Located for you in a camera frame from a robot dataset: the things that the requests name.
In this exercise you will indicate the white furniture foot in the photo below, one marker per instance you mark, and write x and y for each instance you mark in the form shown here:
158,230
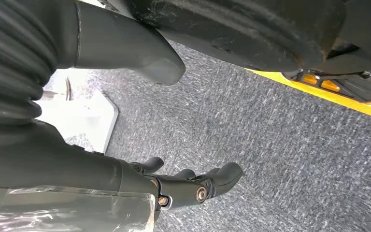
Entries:
86,121

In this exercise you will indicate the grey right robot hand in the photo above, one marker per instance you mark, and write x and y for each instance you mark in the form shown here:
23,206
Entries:
76,166

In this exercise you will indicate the clear plastic wrap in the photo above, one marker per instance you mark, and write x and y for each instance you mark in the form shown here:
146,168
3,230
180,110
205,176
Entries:
76,214

